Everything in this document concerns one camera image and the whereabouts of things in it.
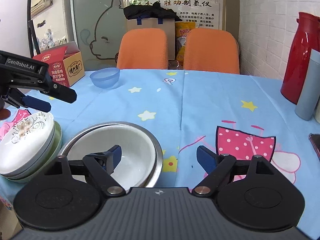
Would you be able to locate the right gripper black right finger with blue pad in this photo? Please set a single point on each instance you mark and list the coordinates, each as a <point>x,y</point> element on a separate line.
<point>219,170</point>

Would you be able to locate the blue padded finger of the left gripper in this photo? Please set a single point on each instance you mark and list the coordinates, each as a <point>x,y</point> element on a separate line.
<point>21,100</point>

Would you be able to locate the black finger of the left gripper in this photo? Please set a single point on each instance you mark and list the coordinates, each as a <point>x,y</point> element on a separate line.
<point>58,91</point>

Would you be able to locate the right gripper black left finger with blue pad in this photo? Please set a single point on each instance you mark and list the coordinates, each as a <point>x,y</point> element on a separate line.
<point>99,168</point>

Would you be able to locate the white ceramic bowl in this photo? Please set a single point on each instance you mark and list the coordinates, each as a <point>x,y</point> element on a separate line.
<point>130,149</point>

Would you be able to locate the person's left hand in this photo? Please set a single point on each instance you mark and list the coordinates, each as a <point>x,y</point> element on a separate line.
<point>4,114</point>

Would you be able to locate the red cracker cardboard box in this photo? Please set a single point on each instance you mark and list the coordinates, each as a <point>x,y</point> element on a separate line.
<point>65,63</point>

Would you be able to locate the stainless steel bowl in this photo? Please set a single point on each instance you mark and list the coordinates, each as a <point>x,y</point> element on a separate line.
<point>157,159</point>

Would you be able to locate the blue plastic bowl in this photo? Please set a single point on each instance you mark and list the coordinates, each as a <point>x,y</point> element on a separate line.
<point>105,78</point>

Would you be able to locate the green plate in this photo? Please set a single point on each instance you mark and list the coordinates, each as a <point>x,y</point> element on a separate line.
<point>50,153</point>

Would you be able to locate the white floral dish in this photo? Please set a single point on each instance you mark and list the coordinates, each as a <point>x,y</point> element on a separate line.
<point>25,142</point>

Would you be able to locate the blue cartoon tablecloth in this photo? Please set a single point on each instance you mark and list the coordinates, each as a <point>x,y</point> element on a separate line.
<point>183,110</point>

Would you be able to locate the left orange chair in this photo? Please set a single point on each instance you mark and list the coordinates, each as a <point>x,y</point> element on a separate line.
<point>145,48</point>

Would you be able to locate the orange chair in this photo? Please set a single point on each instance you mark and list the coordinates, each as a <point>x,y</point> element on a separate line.
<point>145,48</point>
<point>211,50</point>

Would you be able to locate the light blue tumbler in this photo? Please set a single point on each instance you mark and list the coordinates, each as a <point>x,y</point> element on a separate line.
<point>310,92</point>

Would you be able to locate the right orange chair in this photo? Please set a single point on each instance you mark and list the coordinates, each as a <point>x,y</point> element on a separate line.
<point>211,50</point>

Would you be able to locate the black cloth on bag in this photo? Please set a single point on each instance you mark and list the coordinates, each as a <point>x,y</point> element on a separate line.
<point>149,11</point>

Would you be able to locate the yellow snack bag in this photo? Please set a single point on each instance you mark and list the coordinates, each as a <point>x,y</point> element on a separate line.
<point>181,31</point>

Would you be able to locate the red thermos jug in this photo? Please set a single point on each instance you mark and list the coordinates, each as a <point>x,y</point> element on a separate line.
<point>305,40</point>

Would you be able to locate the wall air conditioner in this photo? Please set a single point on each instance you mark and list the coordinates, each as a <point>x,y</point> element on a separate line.
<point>37,6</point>

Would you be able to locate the brown paper bag blue handles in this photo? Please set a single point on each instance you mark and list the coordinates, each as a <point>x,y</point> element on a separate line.
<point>167,25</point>

